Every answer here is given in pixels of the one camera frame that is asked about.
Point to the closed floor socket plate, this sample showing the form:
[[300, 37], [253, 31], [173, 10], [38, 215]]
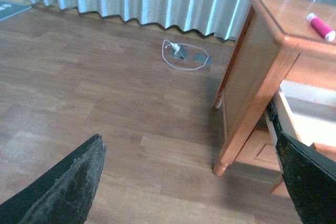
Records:
[[203, 59]]

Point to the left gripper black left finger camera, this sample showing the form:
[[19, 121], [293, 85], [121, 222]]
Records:
[[63, 194]]

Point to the wooden drawer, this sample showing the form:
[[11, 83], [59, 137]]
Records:
[[259, 151], [306, 113]]

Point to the wooden nightstand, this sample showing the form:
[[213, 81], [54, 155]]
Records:
[[276, 43]]

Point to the open floor socket box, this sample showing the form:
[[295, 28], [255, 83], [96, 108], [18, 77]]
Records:
[[178, 51]]

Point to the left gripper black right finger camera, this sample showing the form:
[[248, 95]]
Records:
[[309, 178]]

